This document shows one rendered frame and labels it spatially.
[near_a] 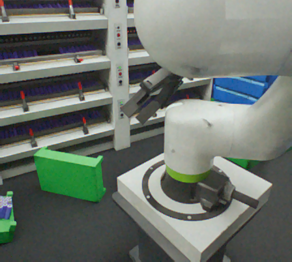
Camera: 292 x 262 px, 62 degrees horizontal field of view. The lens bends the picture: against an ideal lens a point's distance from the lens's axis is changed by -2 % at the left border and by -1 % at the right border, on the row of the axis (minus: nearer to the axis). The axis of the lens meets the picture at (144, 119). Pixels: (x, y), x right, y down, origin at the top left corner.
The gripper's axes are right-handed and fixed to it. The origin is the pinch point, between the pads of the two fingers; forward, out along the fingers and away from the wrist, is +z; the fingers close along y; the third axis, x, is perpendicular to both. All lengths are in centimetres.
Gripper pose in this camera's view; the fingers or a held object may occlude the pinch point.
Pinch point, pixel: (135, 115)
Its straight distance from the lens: 62.8
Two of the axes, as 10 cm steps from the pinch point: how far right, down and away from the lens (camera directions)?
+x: -6.7, -7.0, 2.5
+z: -7.1, 7.0, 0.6
